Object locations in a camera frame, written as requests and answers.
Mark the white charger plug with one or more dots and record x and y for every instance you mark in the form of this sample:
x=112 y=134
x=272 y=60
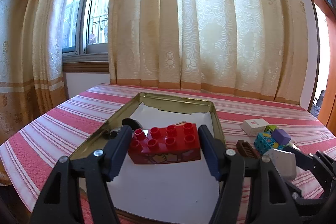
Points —
x=284 y=162

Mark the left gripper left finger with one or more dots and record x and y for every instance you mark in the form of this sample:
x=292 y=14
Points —
x=60 y=201

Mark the red toy building block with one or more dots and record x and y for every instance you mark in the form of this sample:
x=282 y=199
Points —
x=165 y=145

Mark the orange wooden door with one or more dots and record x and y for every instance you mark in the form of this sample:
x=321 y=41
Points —
x=324 y=97

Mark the rose copper box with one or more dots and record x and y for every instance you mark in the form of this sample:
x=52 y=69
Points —
x=181 y=123

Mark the cream patterned curtain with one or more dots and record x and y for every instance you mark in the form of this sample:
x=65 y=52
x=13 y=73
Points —
x=31 y=61
x=245 y=48

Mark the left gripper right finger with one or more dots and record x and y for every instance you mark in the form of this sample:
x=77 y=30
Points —
x=269 y=197

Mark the blue toy building block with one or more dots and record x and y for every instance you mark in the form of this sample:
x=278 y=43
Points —
x=264 y=142

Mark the cream patterned curtain right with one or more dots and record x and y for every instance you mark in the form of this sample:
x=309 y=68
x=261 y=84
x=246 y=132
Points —
x=245 y=48

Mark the purple cube block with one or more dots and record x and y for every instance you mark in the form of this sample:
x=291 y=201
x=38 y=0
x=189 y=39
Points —
x=281 y=136

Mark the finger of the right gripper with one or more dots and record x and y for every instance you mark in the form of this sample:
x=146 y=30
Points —
x=294 y=191
x=319 y=164

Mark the cream patterned curtain left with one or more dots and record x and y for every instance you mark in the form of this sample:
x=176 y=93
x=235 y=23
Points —
x=31 y=61

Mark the white small carton box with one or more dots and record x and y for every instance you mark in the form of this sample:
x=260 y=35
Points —
x=254 y=126

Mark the red striped table cloth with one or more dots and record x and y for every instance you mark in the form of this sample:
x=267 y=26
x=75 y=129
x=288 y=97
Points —
x=30 y=155

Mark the green toy building block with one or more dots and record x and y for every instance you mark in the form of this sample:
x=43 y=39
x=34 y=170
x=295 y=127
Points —
x=270 y=128

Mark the window with metal frame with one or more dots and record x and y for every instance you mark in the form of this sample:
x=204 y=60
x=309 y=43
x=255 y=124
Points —
x=85 y=36

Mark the gold metal tin tray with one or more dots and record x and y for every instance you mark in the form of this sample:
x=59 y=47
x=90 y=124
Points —
x=164 y=176

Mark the brown wooden comb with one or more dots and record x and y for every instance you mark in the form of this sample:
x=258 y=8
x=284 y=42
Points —
x=246 y=150

